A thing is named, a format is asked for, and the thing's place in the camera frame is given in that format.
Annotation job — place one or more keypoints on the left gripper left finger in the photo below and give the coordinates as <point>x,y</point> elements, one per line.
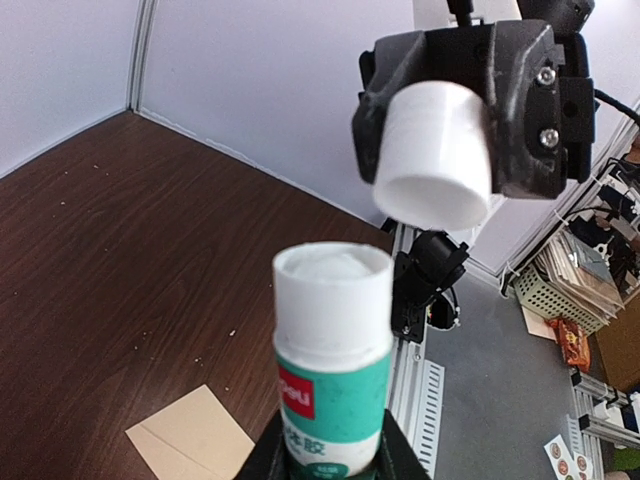
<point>268,458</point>

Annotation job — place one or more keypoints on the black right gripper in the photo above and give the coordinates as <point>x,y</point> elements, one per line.
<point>537,89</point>

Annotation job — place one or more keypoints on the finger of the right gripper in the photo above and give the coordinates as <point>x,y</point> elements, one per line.
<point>394,63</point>

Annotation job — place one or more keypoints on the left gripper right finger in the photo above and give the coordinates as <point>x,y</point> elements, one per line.
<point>396,459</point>

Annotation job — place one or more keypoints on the brown kraft envelope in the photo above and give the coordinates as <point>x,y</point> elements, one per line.
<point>194,437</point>

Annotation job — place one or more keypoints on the white glue stick cap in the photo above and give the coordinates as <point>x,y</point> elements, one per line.
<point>434,167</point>

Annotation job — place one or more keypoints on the small green glue stick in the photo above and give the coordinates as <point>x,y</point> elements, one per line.
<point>333,343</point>

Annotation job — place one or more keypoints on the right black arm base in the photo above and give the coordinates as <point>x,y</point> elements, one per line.
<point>426,263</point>

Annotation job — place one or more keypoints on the white perforated storage basket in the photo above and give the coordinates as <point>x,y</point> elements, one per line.
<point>548,302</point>

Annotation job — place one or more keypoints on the right round circuit board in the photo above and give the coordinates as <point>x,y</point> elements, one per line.
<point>444,312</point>

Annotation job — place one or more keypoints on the round sticker sheet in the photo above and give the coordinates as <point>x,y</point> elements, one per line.
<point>565,464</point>

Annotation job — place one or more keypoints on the orange snack packet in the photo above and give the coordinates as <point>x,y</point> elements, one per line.
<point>573,343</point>

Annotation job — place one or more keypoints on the cardboard box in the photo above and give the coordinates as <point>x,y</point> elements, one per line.
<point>618,344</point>

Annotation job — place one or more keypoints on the front aluminium slotted rail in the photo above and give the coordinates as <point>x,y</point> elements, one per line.
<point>416,387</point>

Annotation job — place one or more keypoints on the right aluminium frame post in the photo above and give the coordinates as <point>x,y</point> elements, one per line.
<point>142,33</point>

